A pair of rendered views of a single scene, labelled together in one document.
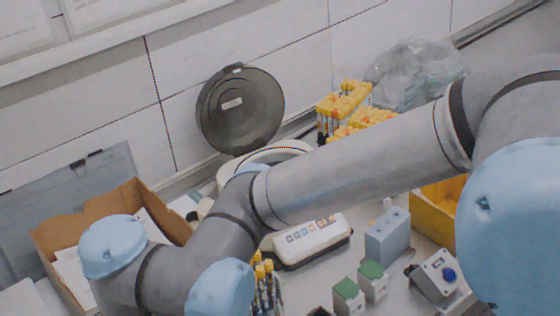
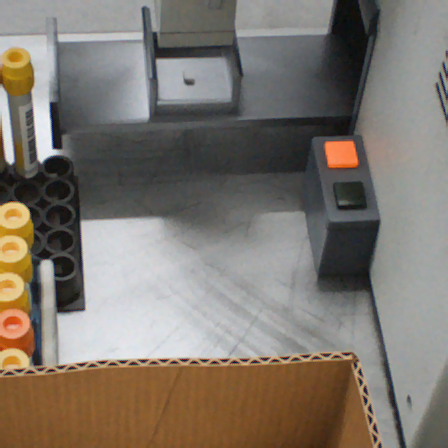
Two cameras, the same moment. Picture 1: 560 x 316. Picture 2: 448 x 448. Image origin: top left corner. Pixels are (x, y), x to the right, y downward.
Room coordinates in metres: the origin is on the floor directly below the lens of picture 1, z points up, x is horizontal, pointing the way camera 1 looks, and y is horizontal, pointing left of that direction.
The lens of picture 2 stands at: (0.96, 0.41, 1.43)
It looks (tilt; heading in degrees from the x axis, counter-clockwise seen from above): 53 degrees down; 204
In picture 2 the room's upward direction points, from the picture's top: 6 degrees clockwise
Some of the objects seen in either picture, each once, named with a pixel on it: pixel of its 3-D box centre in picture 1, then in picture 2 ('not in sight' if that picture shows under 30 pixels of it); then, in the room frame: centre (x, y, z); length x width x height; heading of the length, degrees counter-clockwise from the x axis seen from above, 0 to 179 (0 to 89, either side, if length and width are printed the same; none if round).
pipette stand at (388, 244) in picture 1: (387, 240); not in sight; (0.88, -0.19, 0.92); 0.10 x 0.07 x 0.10; 132
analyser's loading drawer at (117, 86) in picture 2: not in sight; (228, 70); (0.51, 0.20, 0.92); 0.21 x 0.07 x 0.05; 125
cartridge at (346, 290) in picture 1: (348, 300); not in sight; (0.76, -0.09, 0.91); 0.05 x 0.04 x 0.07; 35
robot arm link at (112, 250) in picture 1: (123, 268); not in sight; (0.51, 0.20, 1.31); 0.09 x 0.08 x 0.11; 64
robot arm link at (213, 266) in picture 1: (205, 276); not in sight; (0.48, 0.10, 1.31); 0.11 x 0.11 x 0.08; 64
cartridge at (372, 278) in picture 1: (372, 282); not in sight; (0.80, -0.14, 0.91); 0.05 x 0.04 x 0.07; 35
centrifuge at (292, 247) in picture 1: (284, 197); not in sight; (1.04, 0.01, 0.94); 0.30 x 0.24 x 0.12; 26
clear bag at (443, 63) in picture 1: (438, 61); not in sight; (1.57, -0.48, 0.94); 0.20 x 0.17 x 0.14; 106
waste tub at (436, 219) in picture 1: (452, 208); not in sight; (0.96, -0.34, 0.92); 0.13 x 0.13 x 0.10; 33
